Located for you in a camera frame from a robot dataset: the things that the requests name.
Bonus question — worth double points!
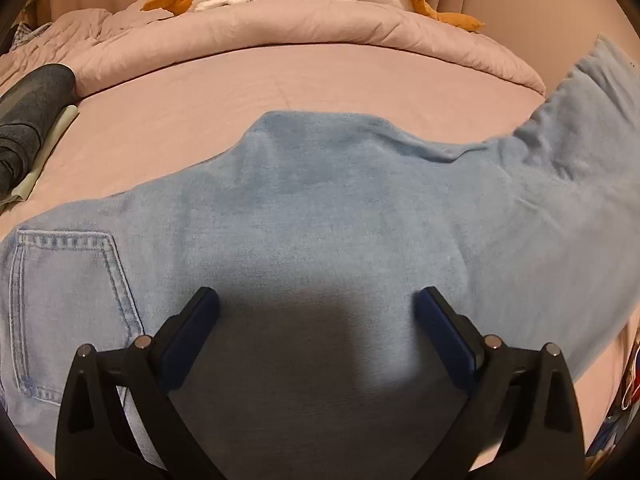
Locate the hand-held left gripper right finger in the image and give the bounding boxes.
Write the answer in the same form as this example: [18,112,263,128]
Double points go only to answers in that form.
[414,287,586,480]

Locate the pink quilted comforter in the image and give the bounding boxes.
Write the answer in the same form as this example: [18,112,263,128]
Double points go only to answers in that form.
[0,0,547,98]

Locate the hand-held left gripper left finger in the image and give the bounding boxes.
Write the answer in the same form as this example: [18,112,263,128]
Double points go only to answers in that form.
[55,287,223,480]

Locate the folded light green cloth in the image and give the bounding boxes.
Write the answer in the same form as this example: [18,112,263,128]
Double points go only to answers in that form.
[0,105,81,206]

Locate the colourful printed cloth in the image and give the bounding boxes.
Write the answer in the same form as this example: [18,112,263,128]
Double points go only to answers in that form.
[585,317,640,468]

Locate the light blue denim pants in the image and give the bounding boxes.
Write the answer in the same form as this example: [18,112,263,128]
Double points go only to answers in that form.
[0,35,640,480]

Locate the folded dark denim pants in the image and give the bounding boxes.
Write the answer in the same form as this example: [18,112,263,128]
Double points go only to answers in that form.
[0,64,77,200]

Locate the bed with pink sheet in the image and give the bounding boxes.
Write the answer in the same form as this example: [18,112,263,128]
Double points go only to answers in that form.
[0,42,640,480]

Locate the blue plaid shirt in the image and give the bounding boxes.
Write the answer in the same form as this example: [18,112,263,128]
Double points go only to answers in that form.
[17,22,53,51]

